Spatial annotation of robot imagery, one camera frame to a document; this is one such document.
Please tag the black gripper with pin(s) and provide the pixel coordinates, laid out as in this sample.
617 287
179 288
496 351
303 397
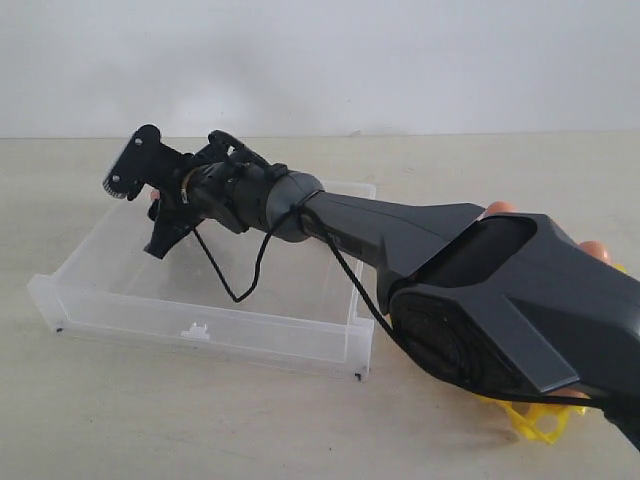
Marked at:
173 220

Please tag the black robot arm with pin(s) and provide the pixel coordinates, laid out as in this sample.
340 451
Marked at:
504 305

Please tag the clear plastic drawer bin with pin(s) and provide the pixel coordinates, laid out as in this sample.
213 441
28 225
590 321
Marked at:
237 297

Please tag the yellow plastic egg tray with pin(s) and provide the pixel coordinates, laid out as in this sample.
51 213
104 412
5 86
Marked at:
537 422

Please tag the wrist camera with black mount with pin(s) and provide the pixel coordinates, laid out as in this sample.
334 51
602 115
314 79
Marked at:
145 160

